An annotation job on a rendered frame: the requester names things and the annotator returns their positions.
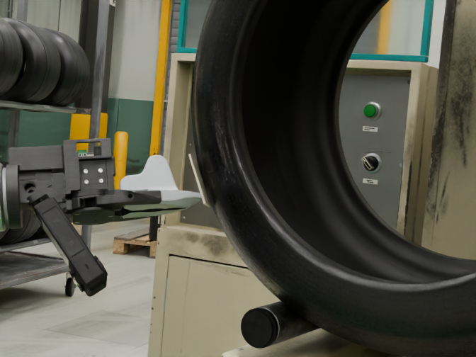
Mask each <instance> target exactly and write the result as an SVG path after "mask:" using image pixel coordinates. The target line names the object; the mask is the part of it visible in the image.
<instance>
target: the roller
mask: <svg viewBox="0 0 476 357"><path fill-rule="evenodd" d="M316 329H320V327H318V326H316V325H315V324H313V323H311V322H309V321H308V320H306V319H305V318H303V317H301V316H300V315H299V314H298V313H296V312H294V311H293V310H292V309H290V308H289V307H288V306H287V305H285V304H284V303H283V302H281V301H279V302H274V303H271V304H268V305H263V306H260V307H255V308H254V309H251V310H249V311H248V312H247V313H246V314H245V315H244V316H243V318H242V322H241V331H242V336H243V337H244V340H245V341H246V342H247V343H248V344H249V345H250V346H253V347H254V348H258V349H262V348H266V347H269V346H272V345H274V344H278V343H280V342H282V341H286V340H288V339H291V338H294V337H297V336H300V335H302V334H306V333H308V332H311V331H314V330H316Z"/></svg>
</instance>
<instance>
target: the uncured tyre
mask: <svg viewBox="0 0 476 357"><path fill-rule="evenodd" d="M388 1H389V0H212V1H211V3H210V6H209V9H208V12H207V14H206V17H205V20H204V23H203V27H202V30H201V33H200V38H199V41H198V47H197V51H196V55H195V63H194V69H193V81H192V93H191V116H192V128H193V140H194V145H195V153H196V157H197V161H198V166H199V169H200V174H201V176H202V179H203V183H204V186H205V189H206V192H207V195H208V199H209V201H210V204H211V206H212V209H213V211H214V213H215V215H216V218H217V220H218V222H219V223H220V226H221V228H222V229H223V231H224V233H225V234H226V236H227V238H228V240H229V241H230V243H231V245H232V246H233V247H234V249H235V251H236V252H237V253H238V255H239V256H240V258H241V259H242V261H243V262H244V263H245V264H246V266H247V267H248V268H249V269H250V271H251V272H252V273H253V274H254V275H255V276H256V277H257V278H258V279H259V280H260V281H261V283H262V284H263V285H264V286H265V287H266V288H267V289H268V290H269V291H271V292H272V293H273V294H274V295H275V296H276V297H277V298H278V299H279V300H280V301H281V302H283V303H284V304H285V305H287V306H288V307H289V308H290V309H292V310H293V311H294V312H296V313H298V314H299V315H300V316H301V317H303V318H305V319H306V320H308V321H309V322H311V323H313V324H315V325H316V326H318V327H320V328H321V329H323V330H325V331H327V332H329V333H331V334H333V335H336V336H338V337H340V338H342V339H345V340H347V341H350V342H353V343H355V344H358V345H361V346H364V347H368V348H370V349H375V350H377V351H382V352H385V353H391V354H395V355H398V356H408V357H476V260H471V259H460V258H456V257H452V256H447V255H444V254H440V253H437V252H434V251H432V250H429V249H426V248H424V247H422V246H420V245H418V244H416V243H414V242H412V241H411V240H409V239H407V238H406V237H404V236H402V235H401V234H400V233H399V232H397V231H395V230H394V229H393V228H391V226H389V225H388V224H387V223H386V222H385V221H384V220H383V219H382V218H381V217H380V216H379V215H378V214H377V213H376V212H375V211H374V209H372V208H371V206H370V205H369V204H368V202H367V201H366V199H365V198H364V197H363V195H362V193H361V192H360V191H359V189H358V186H357V185H356V183H355V181H354V179H353V177H352V175H351V172H350V171H349V168H348V165H347V163H346V159H345V156H344V151H343V148H342V144H341V137H340V131H339V99H340V93H341V85H342V82H343V78H344V74H345V71H346V67H347V64H348V62H349V59H350V57H351V54H352V52H353V49H354V47H355V46H356V43H357V42H358V40H359V38H360V36H361V35H362V33H363V31H364V30H365V29H366V27H367V26H368V24H369V23H370V22H371V20H372V19H373V18H374V16H375V15H376V14H377V13H378V11H379V10H380V9H381V8H382V7H383V6H384V5H385V4H386V3H387V2H388Z"/></svg>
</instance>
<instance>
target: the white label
mask: <svg viewBox="0 0 476 357"><path fill-rule="evenodd" d="M188 156H189V159H190V162H191V166H192V168H193V173H194V175H195V179H196V182H197V184H198V188H199V191H200V195H201V198H202V200H203V204H204V205H206V206H208V207H209V208H210V207H211V205H210V201H209V199H208V195H207V192H206V189H205V186H204V183H203V179H202V176H201V174H200V169H199V167H198V163H197V160H196V159H195V158H194V157H193V156H192V155H191V154H189V155H188Z"/></svg>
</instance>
